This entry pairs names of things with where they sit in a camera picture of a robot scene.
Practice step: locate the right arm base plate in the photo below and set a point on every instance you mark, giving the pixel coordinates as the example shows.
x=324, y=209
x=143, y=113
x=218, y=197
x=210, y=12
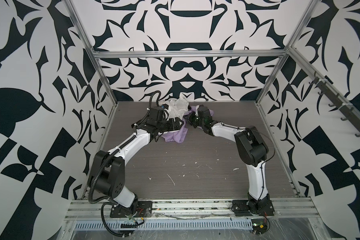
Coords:
x=253, y=207

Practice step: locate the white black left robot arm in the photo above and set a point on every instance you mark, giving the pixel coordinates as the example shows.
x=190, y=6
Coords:
x=108, y=175

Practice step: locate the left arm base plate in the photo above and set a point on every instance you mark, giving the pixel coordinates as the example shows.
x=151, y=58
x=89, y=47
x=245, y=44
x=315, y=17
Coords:
x=137, y=209

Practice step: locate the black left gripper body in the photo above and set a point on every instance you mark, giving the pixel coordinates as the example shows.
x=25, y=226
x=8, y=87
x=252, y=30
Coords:
x=168, y=126

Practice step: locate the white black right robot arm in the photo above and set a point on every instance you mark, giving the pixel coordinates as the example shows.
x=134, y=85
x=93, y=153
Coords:
x=251, y=147

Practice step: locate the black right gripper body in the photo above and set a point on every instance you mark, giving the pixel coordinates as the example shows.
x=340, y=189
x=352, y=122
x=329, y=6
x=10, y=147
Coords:
x=194, y=120

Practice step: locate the aluminium frame rail structure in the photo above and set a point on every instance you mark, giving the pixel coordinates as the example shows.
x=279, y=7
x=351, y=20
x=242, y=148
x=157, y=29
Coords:
x=258, y=51

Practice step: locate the lilac purple cloth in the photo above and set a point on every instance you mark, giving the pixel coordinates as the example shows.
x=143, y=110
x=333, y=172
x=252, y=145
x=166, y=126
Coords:
x=180, y=135

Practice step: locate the white slotted cable duct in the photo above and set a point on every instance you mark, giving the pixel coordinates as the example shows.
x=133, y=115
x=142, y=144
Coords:
x=200, y=224

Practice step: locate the black wall hook rack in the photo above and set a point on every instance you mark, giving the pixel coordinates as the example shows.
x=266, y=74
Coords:
x=337, y=101

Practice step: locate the white cloth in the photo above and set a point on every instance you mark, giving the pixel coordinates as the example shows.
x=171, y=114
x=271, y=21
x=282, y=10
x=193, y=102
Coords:
x=176, y=108

